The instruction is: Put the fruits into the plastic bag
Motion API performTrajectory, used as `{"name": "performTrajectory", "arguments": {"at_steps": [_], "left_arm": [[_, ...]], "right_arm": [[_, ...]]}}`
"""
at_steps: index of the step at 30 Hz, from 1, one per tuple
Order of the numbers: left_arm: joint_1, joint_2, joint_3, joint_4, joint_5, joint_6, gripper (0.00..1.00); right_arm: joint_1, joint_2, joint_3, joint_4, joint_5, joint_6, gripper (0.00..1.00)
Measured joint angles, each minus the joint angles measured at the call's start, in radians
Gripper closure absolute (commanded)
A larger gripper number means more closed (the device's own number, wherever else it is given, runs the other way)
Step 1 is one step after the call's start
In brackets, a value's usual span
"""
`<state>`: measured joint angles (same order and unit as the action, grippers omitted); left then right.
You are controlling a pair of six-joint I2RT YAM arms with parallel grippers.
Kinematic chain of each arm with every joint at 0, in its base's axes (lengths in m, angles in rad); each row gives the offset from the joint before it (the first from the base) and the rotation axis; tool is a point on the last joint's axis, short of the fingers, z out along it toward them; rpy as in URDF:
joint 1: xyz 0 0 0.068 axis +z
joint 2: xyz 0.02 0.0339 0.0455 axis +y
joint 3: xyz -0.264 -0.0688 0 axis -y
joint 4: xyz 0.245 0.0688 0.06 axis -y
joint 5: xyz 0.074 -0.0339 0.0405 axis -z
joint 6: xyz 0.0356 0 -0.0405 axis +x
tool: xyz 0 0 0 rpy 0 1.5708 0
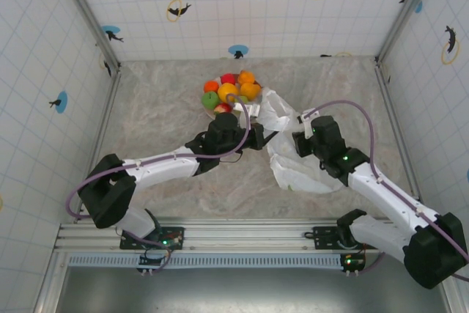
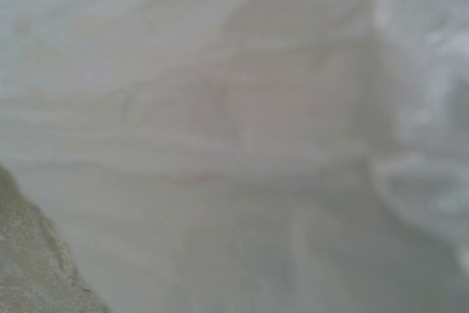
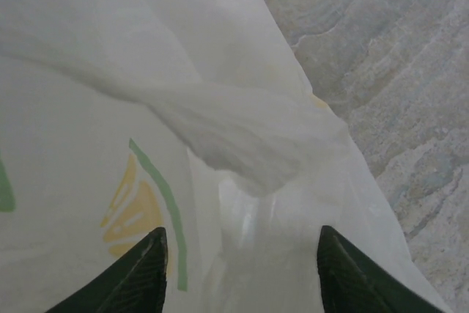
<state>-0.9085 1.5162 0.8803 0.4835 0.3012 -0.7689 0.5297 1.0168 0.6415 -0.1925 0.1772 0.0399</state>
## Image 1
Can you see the red-yellow apple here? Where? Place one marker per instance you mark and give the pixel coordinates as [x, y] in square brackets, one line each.
[222, 108]

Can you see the white plastic bag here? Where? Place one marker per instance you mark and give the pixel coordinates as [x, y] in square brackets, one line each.
[282, 170]

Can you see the green apple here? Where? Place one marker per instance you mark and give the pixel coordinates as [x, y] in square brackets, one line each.
[210, 100]

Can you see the large yellow-orange orange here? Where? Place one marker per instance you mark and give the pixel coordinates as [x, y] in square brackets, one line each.
[227, 90]

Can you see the orange with stem dimple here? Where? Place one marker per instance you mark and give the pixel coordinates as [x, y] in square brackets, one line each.
[251, 91]

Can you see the red-orange tomato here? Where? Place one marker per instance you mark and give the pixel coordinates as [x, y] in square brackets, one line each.
[211, 87]

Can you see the red apple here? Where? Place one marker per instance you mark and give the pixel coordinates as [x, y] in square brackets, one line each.
[228, 78]

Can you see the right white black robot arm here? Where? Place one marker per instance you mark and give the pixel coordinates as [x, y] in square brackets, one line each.
[384, 195]

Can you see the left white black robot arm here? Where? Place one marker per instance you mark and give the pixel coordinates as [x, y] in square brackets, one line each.
[165, 168]

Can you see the round pink plate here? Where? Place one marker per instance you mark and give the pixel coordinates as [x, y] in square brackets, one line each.
[210, 111]

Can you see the small orange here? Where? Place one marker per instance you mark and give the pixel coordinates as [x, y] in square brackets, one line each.
[246, 77]

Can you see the right small circuit board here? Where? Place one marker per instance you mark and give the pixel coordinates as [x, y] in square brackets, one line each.
[353, 262]

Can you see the small circuit board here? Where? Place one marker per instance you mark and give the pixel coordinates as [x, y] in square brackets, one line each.
[353, 262]
[148, 261]

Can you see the left small circuit board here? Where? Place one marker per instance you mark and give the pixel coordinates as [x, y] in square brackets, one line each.
[148, 261]

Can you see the grey metal sheet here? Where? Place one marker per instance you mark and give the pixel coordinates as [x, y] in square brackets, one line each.
[238, 291]

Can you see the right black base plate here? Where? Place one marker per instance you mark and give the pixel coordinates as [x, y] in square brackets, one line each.
[324, 234]

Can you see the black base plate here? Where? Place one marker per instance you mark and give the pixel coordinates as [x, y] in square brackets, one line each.
[324, 234]
[176, 234]

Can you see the aluminium mounting rail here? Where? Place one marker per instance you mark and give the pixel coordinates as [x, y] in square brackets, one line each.
[249, 234]

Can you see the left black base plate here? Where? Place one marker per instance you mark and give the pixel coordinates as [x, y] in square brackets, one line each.
[176, 234]

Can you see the aluminium frame post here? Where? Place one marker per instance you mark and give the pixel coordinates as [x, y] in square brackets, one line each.
[88, 16]
[406, 9]

